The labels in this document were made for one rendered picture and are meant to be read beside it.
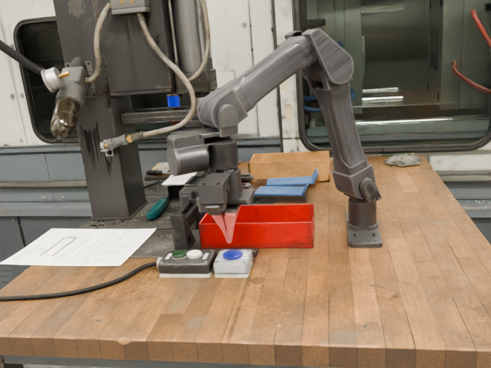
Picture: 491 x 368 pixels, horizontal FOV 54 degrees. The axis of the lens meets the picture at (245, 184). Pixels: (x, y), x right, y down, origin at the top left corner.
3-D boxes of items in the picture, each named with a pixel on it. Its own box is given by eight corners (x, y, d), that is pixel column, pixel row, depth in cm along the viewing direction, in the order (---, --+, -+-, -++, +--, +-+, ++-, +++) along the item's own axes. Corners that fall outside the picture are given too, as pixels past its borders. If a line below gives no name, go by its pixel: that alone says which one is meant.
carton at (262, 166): (329, 184, 149) (329, 159, 147) (250, 186, 154) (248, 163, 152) (329, 172, 161) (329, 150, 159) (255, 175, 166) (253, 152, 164)
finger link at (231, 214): (238, 249, 92) (234, 202, 89) (202, 249, 93) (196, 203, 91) (244, 235, 98) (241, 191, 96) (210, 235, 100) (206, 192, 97)
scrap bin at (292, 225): (313, 248, 104) (312, 222, 102) (201, 249, 109) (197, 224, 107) (314, 226, 115) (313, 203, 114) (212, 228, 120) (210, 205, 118)
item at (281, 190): (307, 196, 132) (307, 185, 131) (253, 195, 136) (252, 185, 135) (312, 188, 138) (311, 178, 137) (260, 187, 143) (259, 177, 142)
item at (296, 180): (318, 183, 141) (318, 174, 141) (266, 186, 143) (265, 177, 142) (317, 177, 148) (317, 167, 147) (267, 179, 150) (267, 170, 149)
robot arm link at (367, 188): (362, 180, 102) (383, 175, 104) (337, 172, 110) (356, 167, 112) (363, 208, 104) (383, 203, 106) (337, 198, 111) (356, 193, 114)
